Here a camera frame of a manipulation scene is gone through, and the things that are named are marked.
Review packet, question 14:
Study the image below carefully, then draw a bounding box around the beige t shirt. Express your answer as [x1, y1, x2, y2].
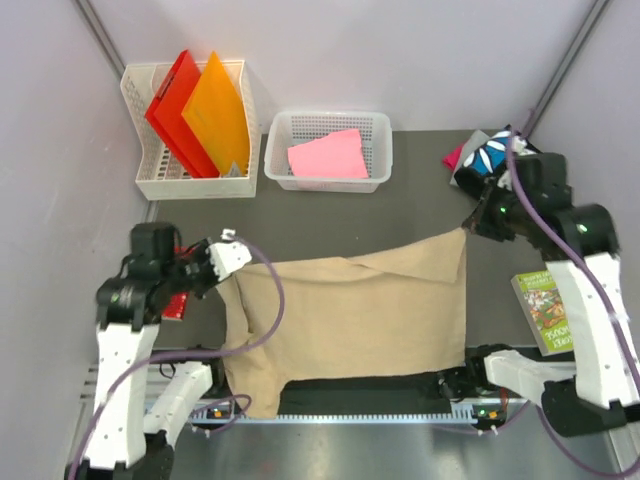
[217, 228, 467, 419]

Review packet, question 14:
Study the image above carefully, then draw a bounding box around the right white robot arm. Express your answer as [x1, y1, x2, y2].
[455, 153, 639, 438]

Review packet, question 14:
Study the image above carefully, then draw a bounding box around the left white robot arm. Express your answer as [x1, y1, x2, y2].
[65, 222, 251, 479]

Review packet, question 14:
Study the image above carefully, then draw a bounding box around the red illustrated book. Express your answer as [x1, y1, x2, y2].
[161, 244, 196, 321]

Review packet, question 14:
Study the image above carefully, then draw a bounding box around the magenta folded t shirt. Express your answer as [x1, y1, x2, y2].
[442, 143, 469, 172]

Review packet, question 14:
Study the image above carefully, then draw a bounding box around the grey folded t shirt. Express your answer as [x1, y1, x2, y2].
[449, 130, 490, 187]

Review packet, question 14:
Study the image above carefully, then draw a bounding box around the green treehouse book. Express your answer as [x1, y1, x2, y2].
[511, 270, 573, 356]

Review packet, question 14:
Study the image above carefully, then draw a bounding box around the white file organizer rack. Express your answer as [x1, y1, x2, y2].
[120, 60, 261, 201]

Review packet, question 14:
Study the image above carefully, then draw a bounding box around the orange clip file folder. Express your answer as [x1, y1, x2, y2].
[181, 52, 250, 177]

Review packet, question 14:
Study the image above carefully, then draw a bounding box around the red clip file folder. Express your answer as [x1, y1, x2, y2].
[145, 50, 219, 178]

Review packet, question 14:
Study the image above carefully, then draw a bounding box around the white perforated plastic basket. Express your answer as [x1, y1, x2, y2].
[264, 110, 394, 194]

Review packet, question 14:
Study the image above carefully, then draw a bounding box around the pink t shirt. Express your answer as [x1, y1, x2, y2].
[287, 129, 369, 179]

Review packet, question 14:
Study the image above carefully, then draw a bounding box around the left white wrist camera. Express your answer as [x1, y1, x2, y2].
[206, 229, 252, 281]

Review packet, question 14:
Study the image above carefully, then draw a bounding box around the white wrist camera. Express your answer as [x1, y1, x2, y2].
[206, 229, 252, 281]
[507, 131, 539, 156]

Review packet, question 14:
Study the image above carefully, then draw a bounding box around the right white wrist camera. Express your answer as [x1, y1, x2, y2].
[507, 131, 539, 156]

